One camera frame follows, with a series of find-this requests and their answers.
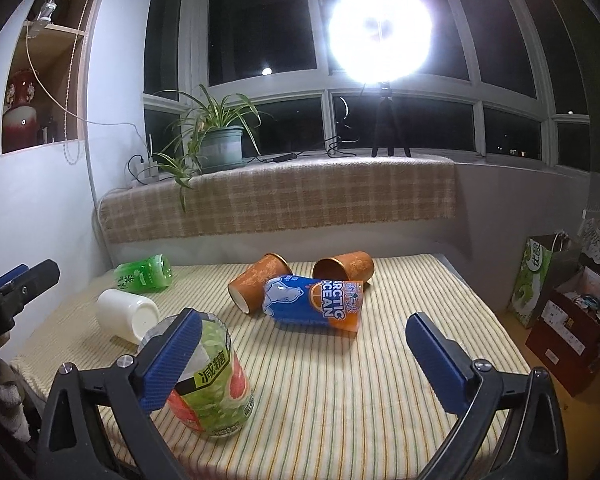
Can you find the red vase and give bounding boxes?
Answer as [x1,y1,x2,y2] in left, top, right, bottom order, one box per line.
[2,70,44,153]

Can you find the black cable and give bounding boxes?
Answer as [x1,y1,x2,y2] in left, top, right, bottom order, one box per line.
[245,91,376,163]

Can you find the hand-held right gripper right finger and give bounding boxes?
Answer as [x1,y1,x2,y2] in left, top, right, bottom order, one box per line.
[405,311,570,480]

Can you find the black tripod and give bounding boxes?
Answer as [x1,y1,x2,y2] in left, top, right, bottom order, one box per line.
[370,80,412,159]

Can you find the clear bottle green pink label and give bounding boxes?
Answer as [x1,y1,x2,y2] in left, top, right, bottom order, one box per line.
[137,312,256,440]

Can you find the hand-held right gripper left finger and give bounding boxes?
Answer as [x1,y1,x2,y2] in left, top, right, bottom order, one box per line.
[34,308,204,480]

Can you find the white cup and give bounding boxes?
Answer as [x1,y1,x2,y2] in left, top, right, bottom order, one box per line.
[96,288,161,345]

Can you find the dark red cardboard box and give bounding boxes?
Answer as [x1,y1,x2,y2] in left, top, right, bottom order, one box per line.
[525,265,600,397]

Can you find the white window frame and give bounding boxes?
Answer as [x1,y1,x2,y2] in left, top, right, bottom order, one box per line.
[142,0,593,171]

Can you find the green plastic bottle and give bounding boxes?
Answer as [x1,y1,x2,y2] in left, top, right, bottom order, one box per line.
[112,254,173,295]

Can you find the wooden shelf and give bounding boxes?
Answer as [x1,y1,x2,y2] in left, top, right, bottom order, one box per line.
[0,0,112,157]

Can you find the ring light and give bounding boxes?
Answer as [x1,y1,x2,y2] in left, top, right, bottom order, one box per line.
[327,0,439,84]

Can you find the plaid beige cloth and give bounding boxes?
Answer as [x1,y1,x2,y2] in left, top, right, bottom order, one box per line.
[98,155,456,247]

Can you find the bead chain cord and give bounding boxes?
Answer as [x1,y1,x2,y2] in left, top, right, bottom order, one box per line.
[64,0,107,165]

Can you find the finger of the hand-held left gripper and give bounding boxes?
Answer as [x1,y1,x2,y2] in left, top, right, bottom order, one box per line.
[0,263,30,304]
[0,259,61,312]

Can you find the beige cord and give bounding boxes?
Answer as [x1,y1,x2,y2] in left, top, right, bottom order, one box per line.
[24,20,137,127]

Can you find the white clip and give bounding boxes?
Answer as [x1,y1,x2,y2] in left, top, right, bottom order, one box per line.
[29,4,57,32]

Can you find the striped yellow tablecloth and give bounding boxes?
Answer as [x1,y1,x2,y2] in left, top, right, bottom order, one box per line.
[12,252,531,479]

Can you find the potted spider plant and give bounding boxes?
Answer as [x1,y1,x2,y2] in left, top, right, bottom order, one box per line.
[152,84,276,213]

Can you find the green paper bag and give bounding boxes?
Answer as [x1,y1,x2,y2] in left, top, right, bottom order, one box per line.
[510,233,572,329]

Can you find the orange paper cup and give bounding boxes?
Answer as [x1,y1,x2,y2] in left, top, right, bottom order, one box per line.
[312,251,375,289]
[228,252,293,315]

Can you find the white power strip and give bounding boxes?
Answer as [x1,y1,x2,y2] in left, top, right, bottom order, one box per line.
[129,152,162,187]

